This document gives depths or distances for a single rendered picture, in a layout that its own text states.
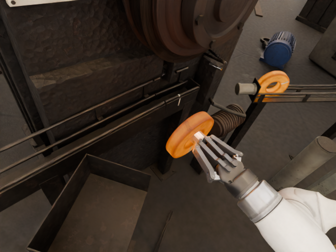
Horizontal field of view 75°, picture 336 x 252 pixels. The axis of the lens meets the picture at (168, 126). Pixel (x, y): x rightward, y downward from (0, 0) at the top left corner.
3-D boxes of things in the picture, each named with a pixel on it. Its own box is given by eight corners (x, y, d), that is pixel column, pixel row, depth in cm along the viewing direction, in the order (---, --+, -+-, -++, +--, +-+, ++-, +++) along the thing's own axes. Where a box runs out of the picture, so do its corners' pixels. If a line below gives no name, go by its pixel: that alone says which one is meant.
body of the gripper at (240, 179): (231, 205, 53) (205, 176, 57) (250, 186, 58) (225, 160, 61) (245, 194, 48) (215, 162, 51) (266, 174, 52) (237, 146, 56)
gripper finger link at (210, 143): (235, 167, 54) (238, 164, 54) (204, 135, 58) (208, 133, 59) (228, 174, 57) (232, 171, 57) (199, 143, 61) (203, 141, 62)
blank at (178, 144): (168, 128, 53) (177, 138, 51) (212, 102, 60) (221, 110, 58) (162, 157, 65) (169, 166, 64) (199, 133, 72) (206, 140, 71)
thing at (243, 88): (233, 89, 113) (237, 80, 108) (250, 89, 114) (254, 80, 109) (237, 97, 109) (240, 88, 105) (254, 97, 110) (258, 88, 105)
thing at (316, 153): (264, 185, 153) (312, 141, 114) (272, 177, 159) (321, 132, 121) (278, 199, 148) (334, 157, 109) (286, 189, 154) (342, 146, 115)
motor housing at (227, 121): (184, 165, 153) (208, 112, 113) (205, 151, 164) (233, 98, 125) (197, 179, 147) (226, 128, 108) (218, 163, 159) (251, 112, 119)
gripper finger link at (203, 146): (226, 176, 56) (223, 179, 56) (196, 145, 60) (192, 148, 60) (233, 169, 53) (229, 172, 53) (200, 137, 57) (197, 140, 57)
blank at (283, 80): (257, 99, 118) (259, 103, 115) (252, 78, 107) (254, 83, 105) (287, 87, 113) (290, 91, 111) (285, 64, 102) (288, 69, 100)
